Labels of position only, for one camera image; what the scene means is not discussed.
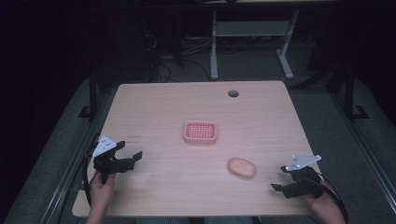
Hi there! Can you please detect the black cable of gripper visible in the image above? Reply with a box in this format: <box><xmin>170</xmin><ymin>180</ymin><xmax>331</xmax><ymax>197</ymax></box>
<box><xmin>317</xmin><ymin>171</ymin><xmax>349</xmax><ymax>224</ymax></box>
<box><xmin>81</xmin><ymin>133</ymin><xmax>101</xmax><ymax>207</ymax></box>

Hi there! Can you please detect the aluminium floor rail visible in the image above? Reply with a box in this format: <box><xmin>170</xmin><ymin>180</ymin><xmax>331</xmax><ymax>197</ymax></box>
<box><xmin>329</xmin><ymin>91</ymin><xmax>396</xmax><ymax>204</ymax></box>
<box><xmin>39</xmin><ymin>90</ymin><xmax>118</xmax><ymax>224</ymax></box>

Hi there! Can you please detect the person's left hand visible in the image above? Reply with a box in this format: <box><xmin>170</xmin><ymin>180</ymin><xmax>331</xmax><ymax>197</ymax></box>
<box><xmin>89</xmin><ymin>172</ymin><xmax>117</xmax><ymax>213</ymax></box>

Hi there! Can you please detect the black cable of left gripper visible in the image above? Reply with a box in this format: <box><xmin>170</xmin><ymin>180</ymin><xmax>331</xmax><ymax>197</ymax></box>
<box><xmin>81</xmin><ymin>133</ymin><xmax>101</xmax><ymax>207</ymax></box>

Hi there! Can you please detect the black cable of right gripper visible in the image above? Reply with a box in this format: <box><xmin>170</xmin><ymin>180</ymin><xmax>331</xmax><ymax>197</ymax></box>
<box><xmin>317</xmin><ymin>171</ymin><xmax>349</xmax><ymax>224</ymax></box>

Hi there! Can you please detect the white metal desk frame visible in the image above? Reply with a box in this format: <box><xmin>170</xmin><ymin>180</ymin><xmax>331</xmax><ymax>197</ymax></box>
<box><xmin>209</xmin><ymin>8</ymin><xmax>301</xmax><ymax>81</ymax></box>

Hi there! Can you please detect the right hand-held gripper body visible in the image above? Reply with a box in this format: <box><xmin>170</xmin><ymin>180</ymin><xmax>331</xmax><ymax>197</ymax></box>
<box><xmin>284</xmin><ymin>154</ymin><xmax>325</xmax><ymax>200</ymax></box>

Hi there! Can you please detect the pink soap dish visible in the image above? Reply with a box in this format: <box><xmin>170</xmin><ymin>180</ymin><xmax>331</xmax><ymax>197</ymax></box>
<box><xmin>182</xmin><ymin>120</ymin><xmax>219</xmax><ymax>146</ymax></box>

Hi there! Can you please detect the person's right hand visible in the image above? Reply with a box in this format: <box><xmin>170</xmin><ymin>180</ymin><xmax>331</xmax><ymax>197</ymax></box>
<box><xmin>302</xmin><ymin>179</ymin><xmax>342</xmax><ymax>217</ymax></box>

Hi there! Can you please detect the black metal stand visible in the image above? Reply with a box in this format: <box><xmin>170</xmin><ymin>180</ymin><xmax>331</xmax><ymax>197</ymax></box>
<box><xmin>77</xmin><ymin>64</ymin><xmax>101</xmax><ymax>121</ymax></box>
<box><xmin>342</xmin><ymin>64</ymin><xmax>371</xmax><ymax>123</ymax></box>

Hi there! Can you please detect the bundle of floor cables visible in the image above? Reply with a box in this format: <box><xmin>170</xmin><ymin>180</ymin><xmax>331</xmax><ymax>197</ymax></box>
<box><xmin>140</xmin><ymin>17</ymin><xmax>214</xmax><ymax>84</ymax></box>

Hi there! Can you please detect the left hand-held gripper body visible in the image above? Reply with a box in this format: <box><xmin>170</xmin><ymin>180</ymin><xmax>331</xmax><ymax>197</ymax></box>
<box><xmin>92</xmin><ymin>134</ymin><xmax>135</xmax><ymax>185</ymax></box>

